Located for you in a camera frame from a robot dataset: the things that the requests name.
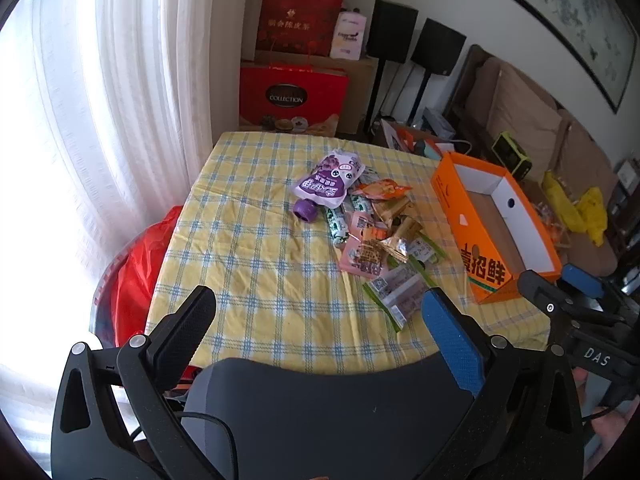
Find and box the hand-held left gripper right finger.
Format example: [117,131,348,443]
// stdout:
[421,287,586,480]

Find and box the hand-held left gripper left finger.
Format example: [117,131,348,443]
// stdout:
[50,285,221,480]

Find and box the tan sofa cushion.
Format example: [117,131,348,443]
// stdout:
[487,57,563,161]
[555,110,613,196]

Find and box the purple jelly pouch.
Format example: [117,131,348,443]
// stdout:
[291,147,364,224]

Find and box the red gift box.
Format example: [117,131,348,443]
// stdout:
[239,62,349,136]

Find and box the yellow plastic bag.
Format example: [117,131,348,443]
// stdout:
[542,170,583,233]
[575,187,608,247]

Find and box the person's right hand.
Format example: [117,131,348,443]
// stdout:
[572,366,640,463]

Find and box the beige snack stick packet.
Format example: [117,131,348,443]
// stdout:
[372,197,411,226]
[395,215,426,241]

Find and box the yellow plaid tablecloth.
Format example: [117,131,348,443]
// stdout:
[144,131,551,376]

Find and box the pink packet brown print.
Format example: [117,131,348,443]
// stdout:
[339,237,393,278]

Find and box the red gift bag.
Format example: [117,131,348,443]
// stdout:
[255,0,345,58]

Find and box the orange snack packet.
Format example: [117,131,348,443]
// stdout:
[355,179,413,202]

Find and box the green white seaweed packet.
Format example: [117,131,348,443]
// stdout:
[324,205,352,247]
[347,192,373,216]

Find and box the white sheer curtain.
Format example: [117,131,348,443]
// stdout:
[0,0,223,351]

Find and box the brown cardboard carton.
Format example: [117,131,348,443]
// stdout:
[240,50,379,136]

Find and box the brown sofa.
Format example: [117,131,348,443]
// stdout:
[452,44,640,281]

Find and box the black speaker stand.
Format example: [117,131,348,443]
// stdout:
[362,57,388,136]
[410,72,432,126]

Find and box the orange cardboard box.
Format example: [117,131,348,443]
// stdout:
[431,151,562,306]

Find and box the black cable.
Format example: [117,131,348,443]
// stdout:
[172,407,237,480]

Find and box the black speaker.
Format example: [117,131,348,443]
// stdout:
[367,0,419,65]
[411,18,467,77]

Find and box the green plum cake packet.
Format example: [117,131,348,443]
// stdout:
[364,263,432,332]
[405,237,446,266]

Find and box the framed ink painting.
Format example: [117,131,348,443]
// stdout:
[485,0,640,115]

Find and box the white blue carton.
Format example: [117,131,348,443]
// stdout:
[424,109,457,139]

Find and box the pink snack packet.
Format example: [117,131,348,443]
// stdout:
[350,211,381,241]

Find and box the yellow-green black portable device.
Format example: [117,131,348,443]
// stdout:
[491,131,532,179]

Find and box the gold candy packet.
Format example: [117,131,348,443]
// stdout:
[377,235,416,263]

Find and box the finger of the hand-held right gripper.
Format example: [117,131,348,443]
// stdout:
[559,262,631,318]
[516,269,626,333]

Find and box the red plastic bag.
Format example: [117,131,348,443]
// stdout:
[111,205,183,348]

